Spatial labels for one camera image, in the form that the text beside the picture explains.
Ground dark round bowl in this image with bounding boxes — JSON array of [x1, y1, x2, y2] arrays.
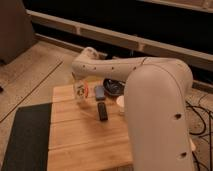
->
[[103, 79, 125, 97]]

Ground black floor cables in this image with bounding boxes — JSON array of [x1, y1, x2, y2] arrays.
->
[[185, 93, 213, 171]]

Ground black rectangular remote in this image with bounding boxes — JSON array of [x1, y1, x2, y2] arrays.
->
[[98, 102, 108, 121]]

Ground wooden board table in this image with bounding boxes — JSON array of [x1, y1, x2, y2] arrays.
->
[[46, 81, 197, 171]]

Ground dark grey mat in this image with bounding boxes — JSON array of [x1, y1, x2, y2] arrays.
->
[[1, 103, 52, 171]]

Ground grey cabinet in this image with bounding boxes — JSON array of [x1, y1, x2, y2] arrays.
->
[[0, 0, 37, 64]]

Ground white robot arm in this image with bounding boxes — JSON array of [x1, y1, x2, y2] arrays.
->
[[72, 47, 194, 171]]

